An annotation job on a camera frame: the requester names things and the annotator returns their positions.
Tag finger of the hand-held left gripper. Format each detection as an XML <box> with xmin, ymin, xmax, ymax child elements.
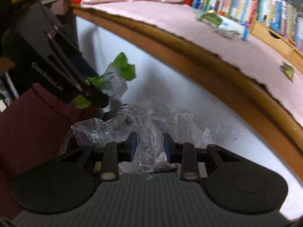
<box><xmin>47</xmin><ymin>30</ymin><xmax>110</xmax><ymax>109</ymax></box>
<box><xmin>57</xmin><ymin>27</ymin><xmax>100</xmax><ymax>79</ymax></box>

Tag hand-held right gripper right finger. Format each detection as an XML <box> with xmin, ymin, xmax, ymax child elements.
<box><xmin>163</xmin><ymin>133</ymin><xmax>248</xmax><ymax>182</ymax></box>

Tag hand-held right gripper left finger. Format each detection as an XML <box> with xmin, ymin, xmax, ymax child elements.
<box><xmin>59</xmin><ymin>132</ymin><xmax>138</xmax><ymax>182</ymax></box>

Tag clear plastic bag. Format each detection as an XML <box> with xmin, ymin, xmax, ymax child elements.
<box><xmin>71</xmin><ymin>98</ymin><xmax>242</xmax><ymax>173</ymax></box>

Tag green white label wrapper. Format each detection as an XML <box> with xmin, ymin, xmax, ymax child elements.
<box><xmin>73</xmin><ymin>51</ymin><xmax>137</xmax><ymax>110</ymax></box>

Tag small gold wrapper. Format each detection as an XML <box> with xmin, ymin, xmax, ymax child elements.
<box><xmin>280</xmin><ymin>61</ymin><xmax>295</xmax><ymax>82</ymax></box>

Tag row of tall colourful books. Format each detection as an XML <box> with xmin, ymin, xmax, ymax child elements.
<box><xmin>191</xmin><ymin>0</ymin><xmax>261</xmax><ymax>41</ymax></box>

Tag person's maroon trousers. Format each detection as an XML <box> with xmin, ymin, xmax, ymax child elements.
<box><xmin>0</xmin><ymin>83</ymin><xmax>106</xmax><ymax>218</ymax></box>

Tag blue white wrapper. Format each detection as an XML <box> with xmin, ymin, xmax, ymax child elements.
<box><xmin>217</xmin><ymin>21</ymin><xmax>249</xmax><ymax>41</ymax></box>

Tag green crumpled wrapper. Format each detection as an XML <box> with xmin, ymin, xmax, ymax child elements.
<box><xmin>195</xmin><ymin>10</ymin><xmax>223</xmax><ymax>28</ymax></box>

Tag wooden drawer organizer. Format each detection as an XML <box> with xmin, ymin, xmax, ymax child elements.
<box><xmin>250</xmin><ymin>19</ymin><xmax>303</xmax><ymax>65</ymax></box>

